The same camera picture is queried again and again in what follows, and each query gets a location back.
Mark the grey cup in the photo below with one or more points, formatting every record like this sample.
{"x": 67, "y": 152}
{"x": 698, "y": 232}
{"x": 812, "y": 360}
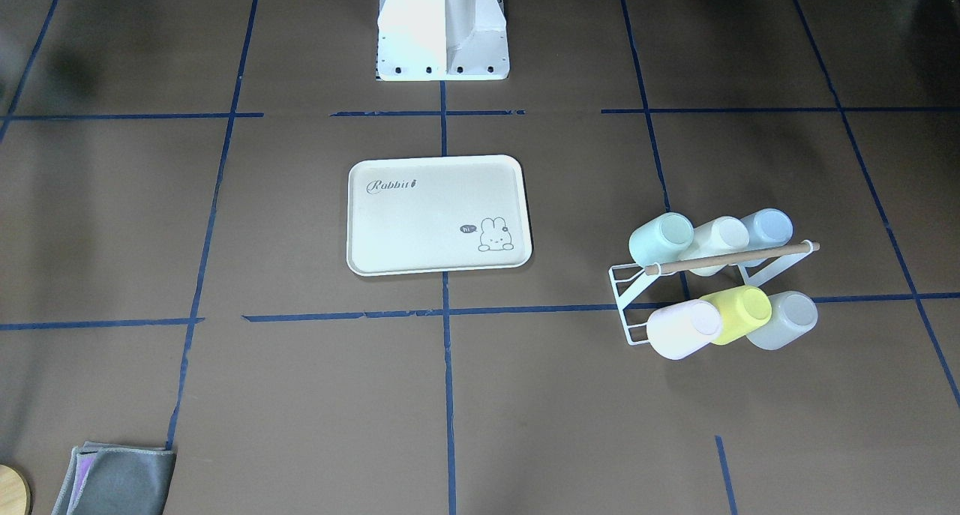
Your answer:
{"x": 793, "y": 315}

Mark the grey folded cloth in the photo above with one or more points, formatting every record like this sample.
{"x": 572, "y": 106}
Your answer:
{"x": 104, "y": 478}

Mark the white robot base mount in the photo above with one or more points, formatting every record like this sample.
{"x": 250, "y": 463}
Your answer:
{"x": 442, "y": 40}

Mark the wooden rack handle rod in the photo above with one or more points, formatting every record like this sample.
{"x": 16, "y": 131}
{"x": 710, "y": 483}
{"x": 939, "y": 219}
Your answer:
{"x": 805, "y": 247}

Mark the green cup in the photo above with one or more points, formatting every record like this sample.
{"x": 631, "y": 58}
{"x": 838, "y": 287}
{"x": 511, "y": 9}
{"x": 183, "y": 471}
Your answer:
{"x": 661, "y": 240}

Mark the blue cup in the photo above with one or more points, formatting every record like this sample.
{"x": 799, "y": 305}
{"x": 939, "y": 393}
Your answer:
{"x": 768, "y": 228}

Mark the wooden mug tree stand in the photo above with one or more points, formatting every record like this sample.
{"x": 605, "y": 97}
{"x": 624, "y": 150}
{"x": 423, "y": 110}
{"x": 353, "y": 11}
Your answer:
{"x": 16, "y": 495}

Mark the beige cup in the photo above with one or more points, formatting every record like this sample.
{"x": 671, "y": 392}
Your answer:
{"x": 720, "y": 236}

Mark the yellow cup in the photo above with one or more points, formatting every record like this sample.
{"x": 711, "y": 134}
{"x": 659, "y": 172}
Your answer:
{"x": 743, "y": 309}

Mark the beige rabbit tray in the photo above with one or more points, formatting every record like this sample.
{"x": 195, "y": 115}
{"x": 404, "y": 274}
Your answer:
{"x": 431, "y": 214}

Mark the white wire cup rack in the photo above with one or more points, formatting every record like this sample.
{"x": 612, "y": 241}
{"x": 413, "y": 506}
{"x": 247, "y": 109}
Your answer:
{"x": 629, "y": 281}

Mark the pink cup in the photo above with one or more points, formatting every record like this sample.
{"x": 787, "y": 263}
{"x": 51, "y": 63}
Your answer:
{"x": 676, "y": 331}

